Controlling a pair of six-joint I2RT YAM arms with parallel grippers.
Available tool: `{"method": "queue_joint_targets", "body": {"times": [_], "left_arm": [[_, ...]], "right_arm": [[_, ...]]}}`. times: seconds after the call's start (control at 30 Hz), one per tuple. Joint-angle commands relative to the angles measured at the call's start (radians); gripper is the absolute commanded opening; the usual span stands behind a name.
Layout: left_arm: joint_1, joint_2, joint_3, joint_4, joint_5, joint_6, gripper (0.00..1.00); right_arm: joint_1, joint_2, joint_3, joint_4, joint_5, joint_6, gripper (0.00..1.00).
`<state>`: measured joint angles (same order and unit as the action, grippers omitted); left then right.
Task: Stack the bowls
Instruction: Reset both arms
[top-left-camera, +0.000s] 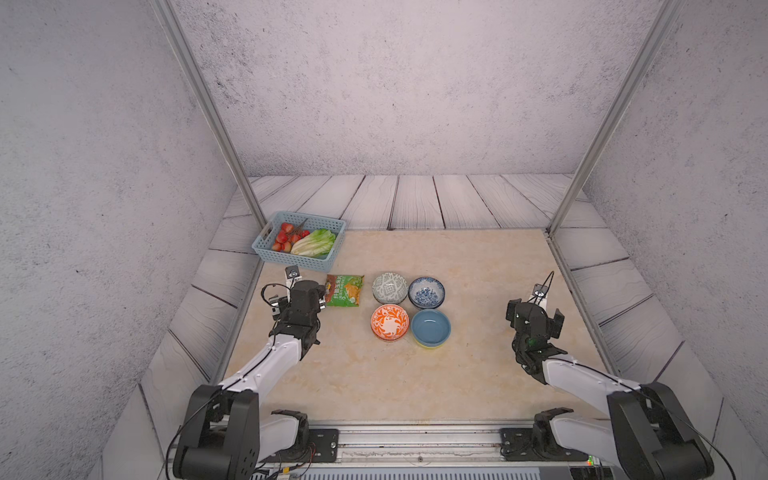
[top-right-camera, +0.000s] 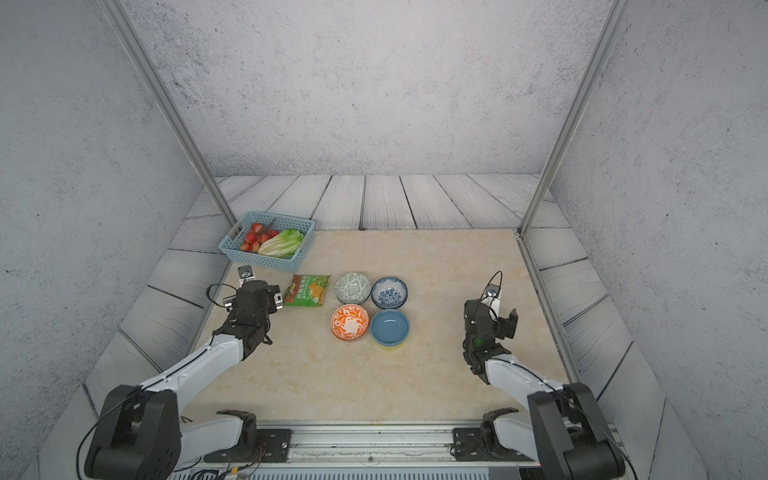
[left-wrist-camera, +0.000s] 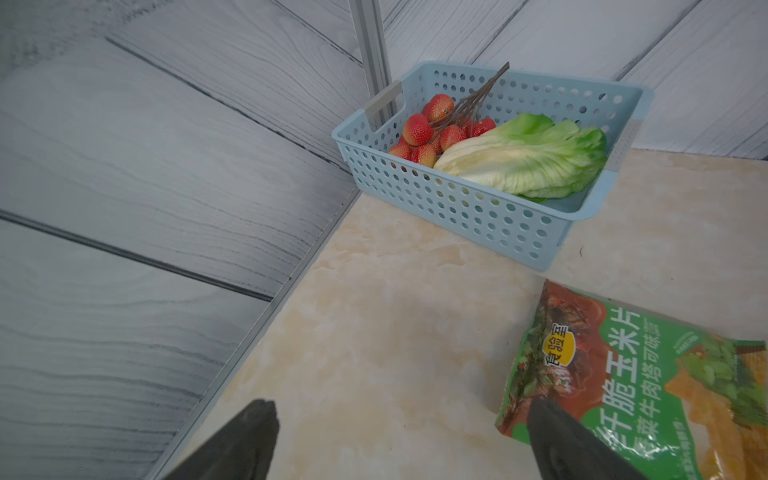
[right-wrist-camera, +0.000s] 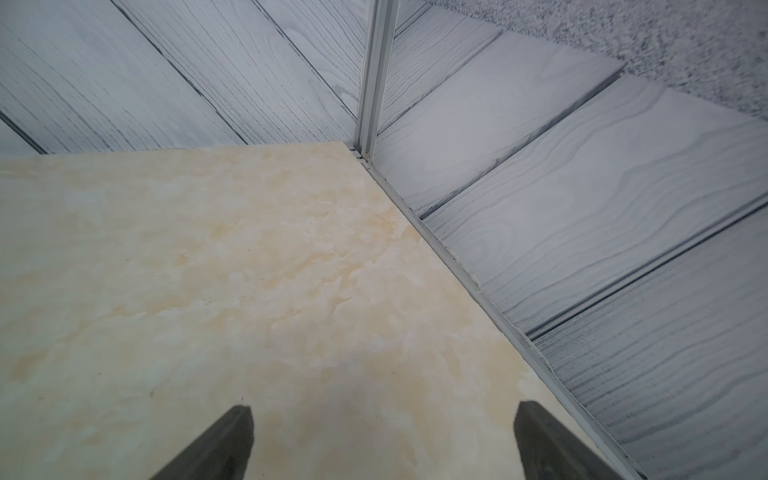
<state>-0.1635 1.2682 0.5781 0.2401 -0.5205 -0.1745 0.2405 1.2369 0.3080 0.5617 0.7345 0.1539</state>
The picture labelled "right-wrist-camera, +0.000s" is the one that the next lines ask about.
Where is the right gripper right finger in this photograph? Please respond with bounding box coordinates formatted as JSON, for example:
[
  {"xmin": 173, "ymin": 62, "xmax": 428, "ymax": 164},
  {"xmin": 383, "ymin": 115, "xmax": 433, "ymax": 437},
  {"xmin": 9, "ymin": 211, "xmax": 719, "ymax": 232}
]
[{"xmin": 514, "ymin": 401, "xmax": 621, "ymax": 480}]

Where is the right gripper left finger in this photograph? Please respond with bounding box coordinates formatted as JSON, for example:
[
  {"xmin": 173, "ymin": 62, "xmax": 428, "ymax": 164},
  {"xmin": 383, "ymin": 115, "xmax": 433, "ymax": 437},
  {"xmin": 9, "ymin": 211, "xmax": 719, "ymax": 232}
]
[{"xmin": 152, "ymin": 405, "xmax": 254, "ymax": 480}]

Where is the right aluminium frame post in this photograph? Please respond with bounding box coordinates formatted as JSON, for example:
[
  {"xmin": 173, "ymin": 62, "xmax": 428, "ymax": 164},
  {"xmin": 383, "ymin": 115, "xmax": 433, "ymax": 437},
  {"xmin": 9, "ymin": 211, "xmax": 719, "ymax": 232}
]
[{"xmin": 353, "ymin": 0, "xmax": 400, "ymax": 161}]

